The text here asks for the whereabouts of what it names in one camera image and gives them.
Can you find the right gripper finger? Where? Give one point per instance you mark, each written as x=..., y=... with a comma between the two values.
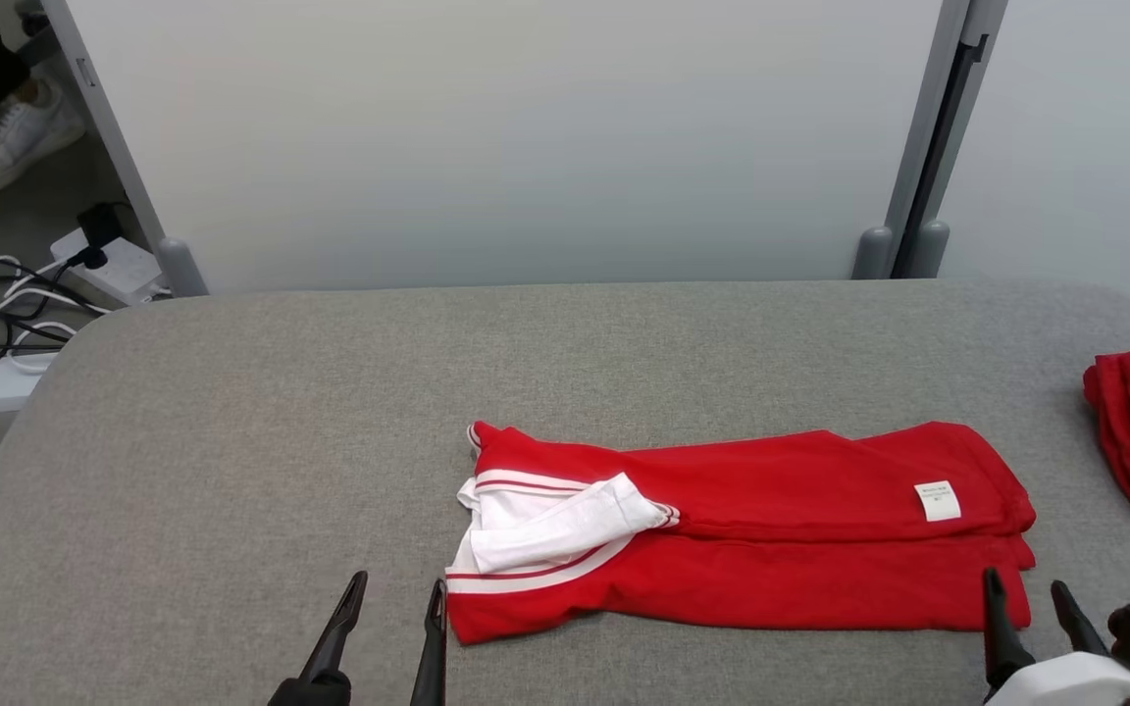
x=1080, y=632
x=1001, y=647

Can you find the grey partition post with foot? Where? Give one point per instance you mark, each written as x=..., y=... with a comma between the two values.
x=933, y=250
x=180, y=270
x=871, y=255

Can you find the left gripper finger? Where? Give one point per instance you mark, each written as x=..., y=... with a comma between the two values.
x=332, y=647
x=431, y=667

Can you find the red Bulls 23 jersey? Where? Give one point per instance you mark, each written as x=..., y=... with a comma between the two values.
x=771, y=579

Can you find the white power strip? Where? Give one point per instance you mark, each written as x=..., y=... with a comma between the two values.
x=124, y=275

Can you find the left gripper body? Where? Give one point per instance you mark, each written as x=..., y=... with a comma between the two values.
x=315, y=694

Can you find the black power adapter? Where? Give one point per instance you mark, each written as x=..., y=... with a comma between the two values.
x=101, y=226

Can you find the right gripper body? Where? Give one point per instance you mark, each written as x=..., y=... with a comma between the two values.
x=1075, y=681

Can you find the white sneaker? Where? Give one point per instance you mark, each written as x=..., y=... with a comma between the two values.
x=16, y=142

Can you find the narrow white partition panel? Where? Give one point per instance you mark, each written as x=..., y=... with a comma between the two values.
x=1095, y=127

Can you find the wide white partition panel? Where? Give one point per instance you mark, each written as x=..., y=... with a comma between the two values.
x=526, y=127

